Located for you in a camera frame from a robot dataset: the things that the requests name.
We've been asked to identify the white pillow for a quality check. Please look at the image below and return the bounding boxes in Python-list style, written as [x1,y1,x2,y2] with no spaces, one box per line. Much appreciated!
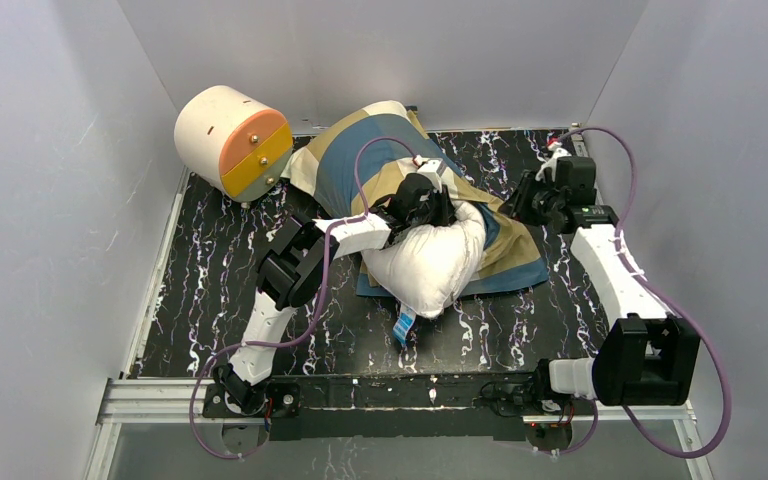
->
[361,201,486,318]

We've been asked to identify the blue beige white pillowcase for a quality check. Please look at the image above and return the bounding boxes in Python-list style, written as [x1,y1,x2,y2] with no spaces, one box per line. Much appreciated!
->
[282,101,549,297]

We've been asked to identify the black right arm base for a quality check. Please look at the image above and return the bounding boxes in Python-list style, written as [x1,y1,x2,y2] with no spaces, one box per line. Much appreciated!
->
[477,371,599,458]

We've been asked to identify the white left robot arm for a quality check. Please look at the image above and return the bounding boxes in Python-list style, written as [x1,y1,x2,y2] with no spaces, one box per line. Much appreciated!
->
[204,173,456,416]

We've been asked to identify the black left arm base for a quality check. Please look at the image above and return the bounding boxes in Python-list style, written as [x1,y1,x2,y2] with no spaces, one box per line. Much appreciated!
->
[201,372,302,430]

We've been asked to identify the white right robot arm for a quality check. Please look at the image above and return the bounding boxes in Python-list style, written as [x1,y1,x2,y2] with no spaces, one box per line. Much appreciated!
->
[503,149,700,406]

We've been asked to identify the blue pillow label tag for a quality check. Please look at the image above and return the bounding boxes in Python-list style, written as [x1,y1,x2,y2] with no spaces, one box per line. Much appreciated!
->
[392,303,417,346]

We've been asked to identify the round cream drawer cabinet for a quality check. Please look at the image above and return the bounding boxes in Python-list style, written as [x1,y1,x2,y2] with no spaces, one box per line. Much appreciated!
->
[174,85,293,204]

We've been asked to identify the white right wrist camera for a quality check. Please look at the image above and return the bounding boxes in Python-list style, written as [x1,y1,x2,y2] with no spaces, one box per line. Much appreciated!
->
[535,139,572,184]

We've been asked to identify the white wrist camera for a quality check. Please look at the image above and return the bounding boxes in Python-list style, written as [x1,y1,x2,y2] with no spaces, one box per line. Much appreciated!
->
[535,139,572,184]
[413,155,447,192]

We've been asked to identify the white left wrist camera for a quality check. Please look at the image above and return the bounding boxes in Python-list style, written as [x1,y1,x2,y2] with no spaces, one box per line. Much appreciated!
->
[413,155,447,192]

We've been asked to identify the aluminium table frame rail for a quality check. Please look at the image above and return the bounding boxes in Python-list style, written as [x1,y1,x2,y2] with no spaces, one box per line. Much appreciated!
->
[89,175,710,479]

